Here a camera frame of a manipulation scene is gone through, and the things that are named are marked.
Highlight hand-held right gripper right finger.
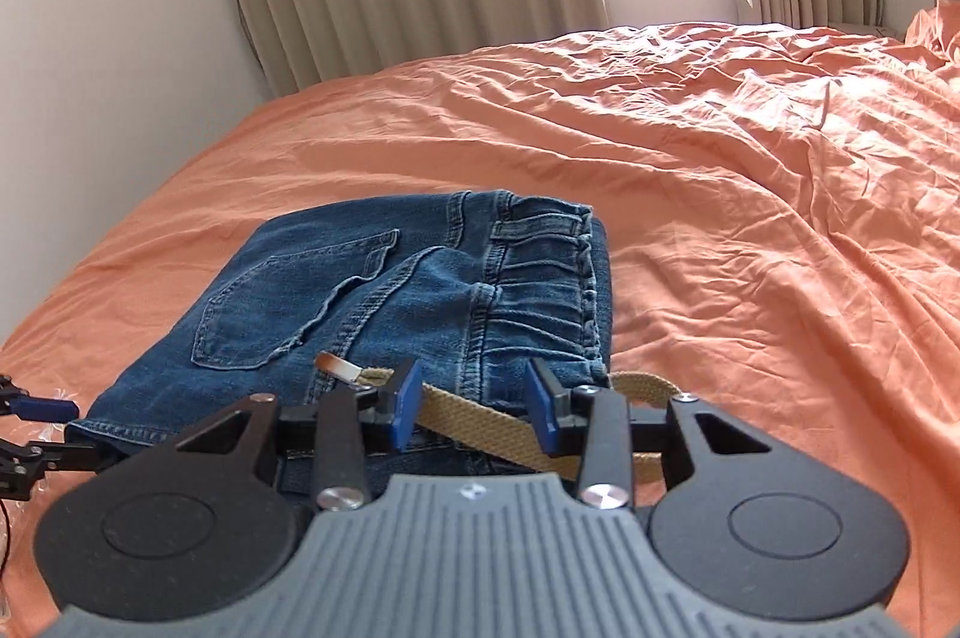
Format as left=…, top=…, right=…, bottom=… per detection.
left=527, top=359, right=775, bottom=510

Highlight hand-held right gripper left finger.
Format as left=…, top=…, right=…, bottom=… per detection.
left=176, top=359, right=426, bottom=510

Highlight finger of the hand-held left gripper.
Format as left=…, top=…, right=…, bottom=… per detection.
left=0, top=434, right=115, bottom=502
left=0, top=374, right=80, bottom=427

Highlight blue denim pants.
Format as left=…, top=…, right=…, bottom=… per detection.
left=66, top=188, right=685, bottom=496

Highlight bed with orange sheet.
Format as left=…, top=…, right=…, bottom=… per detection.
left=0, top=4, right=960, bottom=638

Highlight beige nightstand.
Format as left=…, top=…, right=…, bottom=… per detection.
left=823, top=17, right=910, bottom=37

